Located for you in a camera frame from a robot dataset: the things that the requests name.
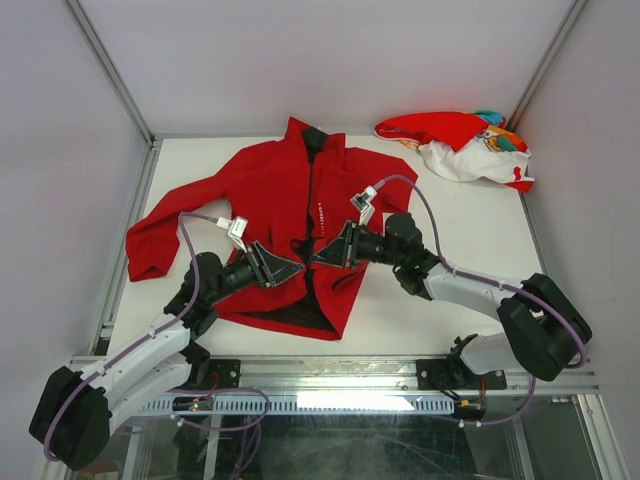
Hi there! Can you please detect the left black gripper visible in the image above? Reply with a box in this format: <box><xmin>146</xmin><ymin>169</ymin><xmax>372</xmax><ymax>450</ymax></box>
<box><xmin>207</xmin><ymin>241</ymin><xmax>303</xmax><ymax>305</ymax></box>

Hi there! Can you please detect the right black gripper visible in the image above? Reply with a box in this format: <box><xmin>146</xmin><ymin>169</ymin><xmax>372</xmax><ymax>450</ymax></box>
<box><xmin>310</xmin><ymin>220</ymin><xmax>403</xmax><ymax>270</ymax></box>

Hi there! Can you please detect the red zip jacket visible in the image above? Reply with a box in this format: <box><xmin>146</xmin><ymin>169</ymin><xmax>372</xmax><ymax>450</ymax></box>
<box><xmin>126</xmin><ymin>118</ymin><xmax>418</xmax><ymax>341</ymax></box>

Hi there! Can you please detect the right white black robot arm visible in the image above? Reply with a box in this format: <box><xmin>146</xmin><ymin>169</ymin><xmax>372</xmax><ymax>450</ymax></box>
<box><xmin>311</xmin><ymin>213</ymin><xmax>593</xmax><ymax>387</ymax></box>

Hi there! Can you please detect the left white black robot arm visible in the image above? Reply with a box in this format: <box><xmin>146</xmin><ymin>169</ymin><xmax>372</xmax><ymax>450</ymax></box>
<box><xmin>29</xmin><ymin>242</ymin><xmax>304</xmax><ymax>470</ymax></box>

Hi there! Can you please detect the red white printed garment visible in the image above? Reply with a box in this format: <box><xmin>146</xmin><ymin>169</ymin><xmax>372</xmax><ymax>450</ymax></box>
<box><xmin>374</xmin><ymin>111</ymin><xmax>535</xmax><ymax>193</ymax></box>

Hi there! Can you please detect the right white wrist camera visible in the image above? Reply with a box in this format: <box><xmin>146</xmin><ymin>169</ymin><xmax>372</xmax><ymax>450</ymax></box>
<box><xmin>351</xmin><ymin>186</ymin><xmax>377</xmax><ymax>226</ymax></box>

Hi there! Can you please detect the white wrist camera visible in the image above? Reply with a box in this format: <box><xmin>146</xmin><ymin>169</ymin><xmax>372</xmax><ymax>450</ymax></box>
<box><xmin>214</xmin><ymin>216</ymin><xmax>248</xmax><ymax>252</ymax></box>
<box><xmin>351</xmin><ymin>186</ymin><xmax>377</xmax><ymax>226</ymax></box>

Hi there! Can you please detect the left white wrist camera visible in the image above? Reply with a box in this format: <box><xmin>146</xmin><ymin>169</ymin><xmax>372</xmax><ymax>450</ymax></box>
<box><xmin>214</xmin><ymin>216</ymin><xmax>248</xmax><ymax>252</ymax></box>

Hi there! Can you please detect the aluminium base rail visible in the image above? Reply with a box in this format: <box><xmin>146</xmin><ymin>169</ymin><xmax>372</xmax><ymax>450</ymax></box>
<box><xmin>213</xmin><ymin>355</ymin><xmax>601</xmax><ymax>397</ymax></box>

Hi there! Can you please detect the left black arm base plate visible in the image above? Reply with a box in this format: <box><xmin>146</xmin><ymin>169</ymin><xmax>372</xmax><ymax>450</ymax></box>
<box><xmin>176</xmin><ymin>357</ymin><xmax>241</xmax><ymax>391</ymax></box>

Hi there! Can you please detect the slotted grey cable duct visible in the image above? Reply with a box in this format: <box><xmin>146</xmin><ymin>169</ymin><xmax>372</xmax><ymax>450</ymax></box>
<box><xmin>138</xmin><ymin>392</ymin><xmax>455</xmax><ymax>417</ymax></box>

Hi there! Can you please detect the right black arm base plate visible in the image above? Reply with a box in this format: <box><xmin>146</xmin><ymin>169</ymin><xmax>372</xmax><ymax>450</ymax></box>
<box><xmin>415</xmin><ymin>358</ymin><xmax>507</xmax><ymax>392</ymax></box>

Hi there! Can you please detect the left aluminium corner post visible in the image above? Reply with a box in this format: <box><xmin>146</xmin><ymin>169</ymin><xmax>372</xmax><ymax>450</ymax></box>
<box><xmin>62</xmin><ymin>0</ymin><xmax>155</xmax><ymax>145</ymax></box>

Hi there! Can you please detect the aluminium corner post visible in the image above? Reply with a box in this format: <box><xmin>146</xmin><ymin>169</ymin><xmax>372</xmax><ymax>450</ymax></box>
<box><xmin>62</xmin><ymin>0</ymin><xmax>155</xmax><ymax>145</ymax></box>
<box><xmin>507</xmin><ymin>0</ymin><xmax>591</xmax><ymax>131</ymax></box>

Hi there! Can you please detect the right aluminium corner post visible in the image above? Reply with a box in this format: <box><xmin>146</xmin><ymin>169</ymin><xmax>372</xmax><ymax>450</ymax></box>
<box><xmin>507</xmin><ymin>0</ymin><xmax>591</xmax><ymax>131</ymax></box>

